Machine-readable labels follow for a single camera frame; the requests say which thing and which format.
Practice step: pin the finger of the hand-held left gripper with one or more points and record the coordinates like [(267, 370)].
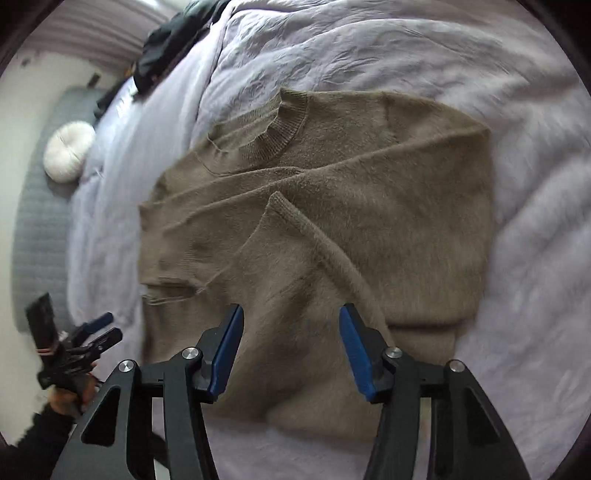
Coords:
[(105, 344), (94, 323)]

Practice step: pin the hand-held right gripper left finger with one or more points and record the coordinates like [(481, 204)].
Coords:
[(226, 355)]

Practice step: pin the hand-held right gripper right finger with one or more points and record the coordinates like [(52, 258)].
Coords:
[(358, 355)]

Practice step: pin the olive brown knit sweater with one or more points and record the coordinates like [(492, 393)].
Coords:
[(332, 221)]

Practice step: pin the person's left forearm black sleeve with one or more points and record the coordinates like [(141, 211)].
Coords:
[(32, 438)]

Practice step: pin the person's left hand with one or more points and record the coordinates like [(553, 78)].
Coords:
[(67, 400)]

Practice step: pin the grey quilted headboard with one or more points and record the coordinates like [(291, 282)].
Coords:
[(37, 240)]

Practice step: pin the white round pleated pillow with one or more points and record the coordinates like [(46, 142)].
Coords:
[(69, 152)]

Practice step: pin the lavender smooth plush blanket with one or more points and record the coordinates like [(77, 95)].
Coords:
[(134, 152)]

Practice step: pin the dark green garment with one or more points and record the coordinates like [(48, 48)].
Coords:
[(171, 41)]

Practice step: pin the grey curtain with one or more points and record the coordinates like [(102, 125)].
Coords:
[(92, 27)]

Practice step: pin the lavender embossed blanket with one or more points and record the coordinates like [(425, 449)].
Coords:
[(369, 46)]

